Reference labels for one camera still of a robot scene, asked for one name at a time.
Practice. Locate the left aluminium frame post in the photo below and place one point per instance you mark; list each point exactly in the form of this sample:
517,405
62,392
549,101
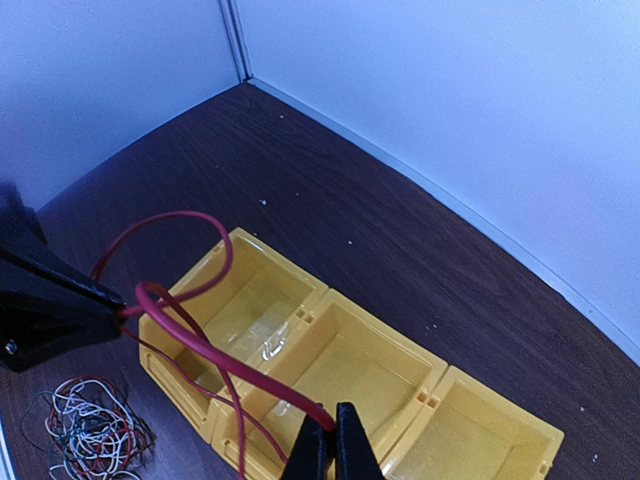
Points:
236,39

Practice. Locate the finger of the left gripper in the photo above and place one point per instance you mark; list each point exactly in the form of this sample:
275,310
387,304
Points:
35,332
48,278

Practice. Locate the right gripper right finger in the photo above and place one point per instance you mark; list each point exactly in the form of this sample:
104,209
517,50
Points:
355,459

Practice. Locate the yellow three-compartment bin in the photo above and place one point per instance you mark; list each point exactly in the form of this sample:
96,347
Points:
423,418

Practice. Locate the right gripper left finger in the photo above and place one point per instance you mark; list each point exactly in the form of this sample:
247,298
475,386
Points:
312,453

